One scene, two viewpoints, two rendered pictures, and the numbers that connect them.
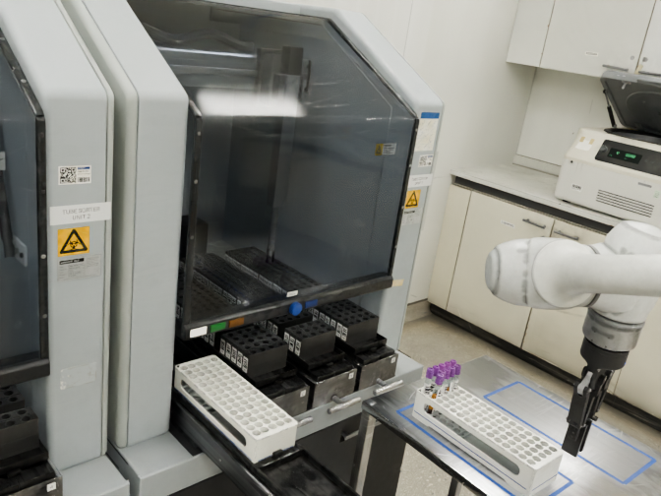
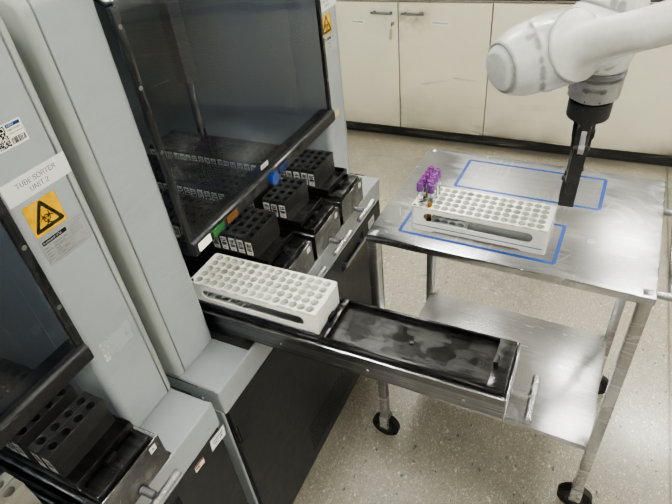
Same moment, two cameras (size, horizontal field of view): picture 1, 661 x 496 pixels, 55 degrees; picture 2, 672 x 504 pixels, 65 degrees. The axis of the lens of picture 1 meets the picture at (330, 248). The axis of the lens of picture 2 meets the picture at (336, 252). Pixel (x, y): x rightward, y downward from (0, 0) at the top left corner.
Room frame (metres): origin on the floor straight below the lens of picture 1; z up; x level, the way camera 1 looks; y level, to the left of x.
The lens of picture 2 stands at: (0.28, 0.22, 1.55)
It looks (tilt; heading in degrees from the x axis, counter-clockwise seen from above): 38 degrees down; 344
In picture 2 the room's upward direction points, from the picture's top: 7 degrees counter-clockwise
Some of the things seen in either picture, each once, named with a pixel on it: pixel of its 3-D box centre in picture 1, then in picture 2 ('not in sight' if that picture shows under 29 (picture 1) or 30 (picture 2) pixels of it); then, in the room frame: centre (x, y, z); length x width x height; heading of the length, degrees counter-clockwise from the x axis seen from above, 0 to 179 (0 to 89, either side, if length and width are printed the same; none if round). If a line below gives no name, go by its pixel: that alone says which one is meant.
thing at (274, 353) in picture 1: (265, 359); (262, 235); (1.28, 0.11, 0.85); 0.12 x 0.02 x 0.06; 135
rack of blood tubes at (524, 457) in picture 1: (483, 432); (481, 217); (1.12, -0.36, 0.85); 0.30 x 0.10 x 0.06; 43
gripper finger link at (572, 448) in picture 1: (573, 437); (568, 191); (1.01, -0.49, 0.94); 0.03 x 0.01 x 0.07; 48
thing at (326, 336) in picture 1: (315, 343); (294, 200); (1.39, 0.00, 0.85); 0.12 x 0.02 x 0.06; 134
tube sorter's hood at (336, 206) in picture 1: (249, 148); (147, 27); (1.50, 0.22, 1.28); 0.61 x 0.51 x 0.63; 135
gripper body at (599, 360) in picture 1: (600, 362); (586, 119); (1.01, -0.49, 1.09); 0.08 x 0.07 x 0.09; 138
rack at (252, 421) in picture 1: (231, 405); (264, 292); (1.11, 0.15, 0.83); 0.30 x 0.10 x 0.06; 45
